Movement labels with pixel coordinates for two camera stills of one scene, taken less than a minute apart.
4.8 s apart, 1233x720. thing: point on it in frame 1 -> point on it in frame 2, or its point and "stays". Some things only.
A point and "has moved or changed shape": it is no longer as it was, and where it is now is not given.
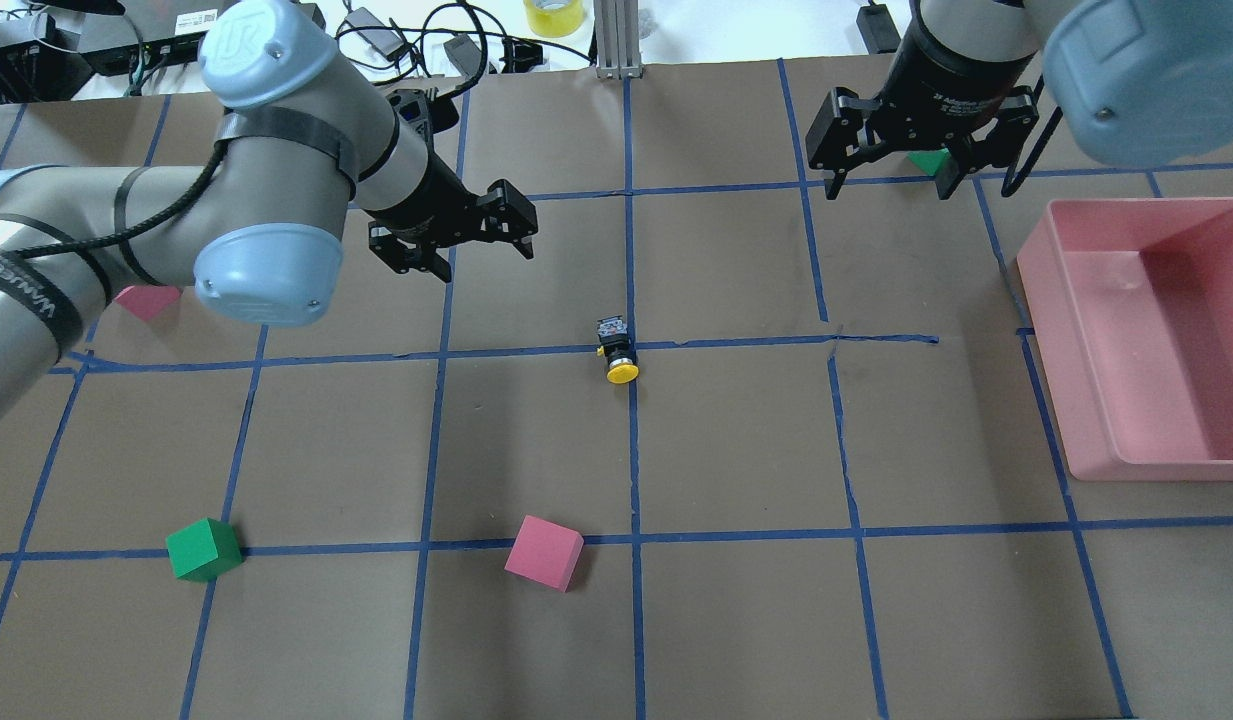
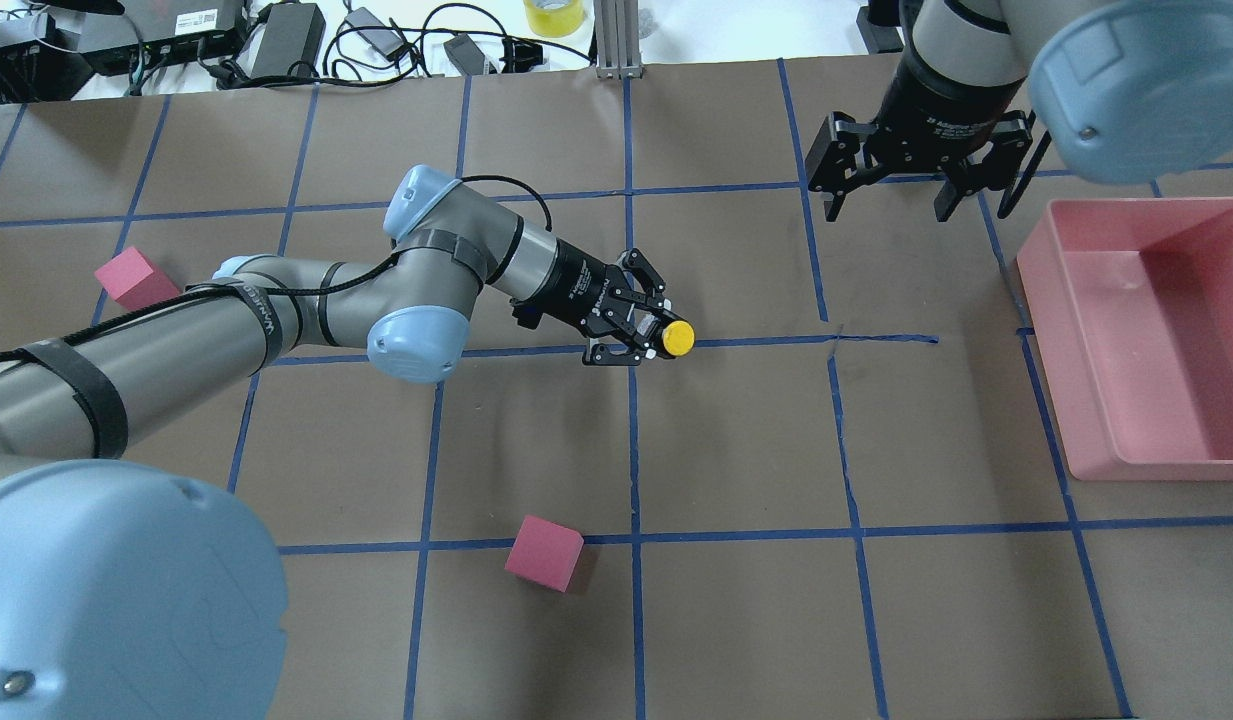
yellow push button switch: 618,349 has moved or changed shape
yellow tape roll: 554,18 stays
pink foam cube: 545,553 stays
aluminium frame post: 617,39 stays
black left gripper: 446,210 -> 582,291
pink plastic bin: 1144,311 stays
